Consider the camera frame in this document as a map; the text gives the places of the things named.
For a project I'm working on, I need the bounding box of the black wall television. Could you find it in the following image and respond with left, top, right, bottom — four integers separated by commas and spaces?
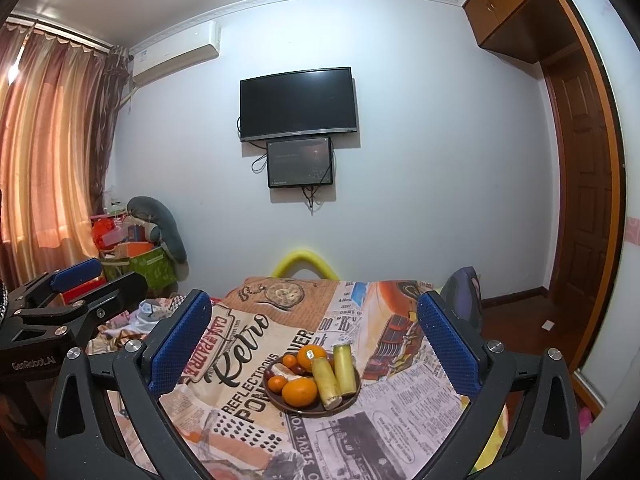
239, 66, 359, 143

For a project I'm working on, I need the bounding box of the white blue fabric item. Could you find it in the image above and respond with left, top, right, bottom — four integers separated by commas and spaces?
139, 300, 168, 328

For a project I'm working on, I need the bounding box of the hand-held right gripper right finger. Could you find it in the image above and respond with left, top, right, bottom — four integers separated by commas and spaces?
416, 290, 583, 480

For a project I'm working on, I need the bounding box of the orange with white sticker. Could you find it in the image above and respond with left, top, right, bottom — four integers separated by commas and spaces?
297, 344, 329, 372

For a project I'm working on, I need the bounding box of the grey plush toy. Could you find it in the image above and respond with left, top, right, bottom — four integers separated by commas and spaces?
126, 196, 188, 265

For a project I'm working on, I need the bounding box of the retro newspaper print tablecloth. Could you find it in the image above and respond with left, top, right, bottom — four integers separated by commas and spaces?
87, 276, 511, 480

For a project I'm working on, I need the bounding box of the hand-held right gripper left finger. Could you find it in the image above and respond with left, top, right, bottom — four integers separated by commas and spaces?
45, 289, 213, 480

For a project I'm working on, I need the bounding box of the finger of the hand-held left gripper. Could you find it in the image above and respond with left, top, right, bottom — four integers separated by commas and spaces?
12, 256, 103, 306
67, 272, 149, 323

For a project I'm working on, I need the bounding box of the purple round plate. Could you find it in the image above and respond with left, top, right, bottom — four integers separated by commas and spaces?
263, 352, 362, 418

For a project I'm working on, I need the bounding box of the wooden overhead cabinet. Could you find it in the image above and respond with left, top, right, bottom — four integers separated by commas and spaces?
462, 0, 581, 65

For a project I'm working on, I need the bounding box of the small black wall monitor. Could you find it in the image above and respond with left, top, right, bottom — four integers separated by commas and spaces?
266, 136, 334, 189

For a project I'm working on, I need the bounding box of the large orange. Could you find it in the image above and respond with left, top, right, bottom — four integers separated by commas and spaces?
281, 378, 319, 407

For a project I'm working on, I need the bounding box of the green patterned box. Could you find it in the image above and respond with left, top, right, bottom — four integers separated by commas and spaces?
101, 246, 178, 297

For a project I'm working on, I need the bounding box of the brown wooden door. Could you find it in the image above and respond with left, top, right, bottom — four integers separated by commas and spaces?
542, 45, 626, 371

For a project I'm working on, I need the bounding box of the white air conditioner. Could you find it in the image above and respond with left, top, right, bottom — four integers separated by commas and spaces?
131, 20, 221, 86

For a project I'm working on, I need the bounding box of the yellow-green sugarcane piece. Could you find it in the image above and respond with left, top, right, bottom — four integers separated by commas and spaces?
333, 342, 362, 397
312, 356, 343, 409

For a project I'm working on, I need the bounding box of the orange brown curtain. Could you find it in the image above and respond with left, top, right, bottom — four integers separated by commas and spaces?
0, 20, 132, 291

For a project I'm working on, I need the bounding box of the red gift box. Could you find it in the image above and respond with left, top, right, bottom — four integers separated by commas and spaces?
91, 215, 127, 252

